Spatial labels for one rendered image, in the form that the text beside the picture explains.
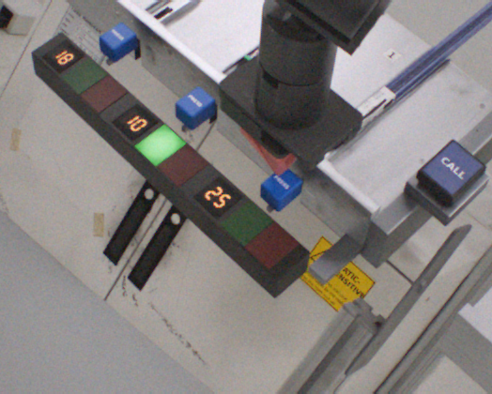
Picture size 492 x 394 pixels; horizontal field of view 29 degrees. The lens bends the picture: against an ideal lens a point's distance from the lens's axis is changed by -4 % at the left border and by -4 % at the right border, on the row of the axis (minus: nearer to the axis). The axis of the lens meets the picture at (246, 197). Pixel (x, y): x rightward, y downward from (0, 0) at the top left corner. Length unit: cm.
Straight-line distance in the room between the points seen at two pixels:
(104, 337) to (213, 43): 35
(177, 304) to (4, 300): 66
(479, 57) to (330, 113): 209
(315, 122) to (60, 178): 72
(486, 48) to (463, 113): 192
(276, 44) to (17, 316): 26
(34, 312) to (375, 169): 34
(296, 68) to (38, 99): 80
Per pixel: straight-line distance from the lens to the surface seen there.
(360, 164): 87
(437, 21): 289
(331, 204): 86
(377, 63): 94
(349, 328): 88
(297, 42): 67
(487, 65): 283
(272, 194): 84
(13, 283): 70
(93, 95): 92
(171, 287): 132
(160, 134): 89
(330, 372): 88
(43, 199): 145
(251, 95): 77
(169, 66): 94
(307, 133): 75
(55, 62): 95
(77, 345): 67
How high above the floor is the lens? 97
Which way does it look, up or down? 21 degrees down
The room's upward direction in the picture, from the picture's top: 33 degrees clockwise
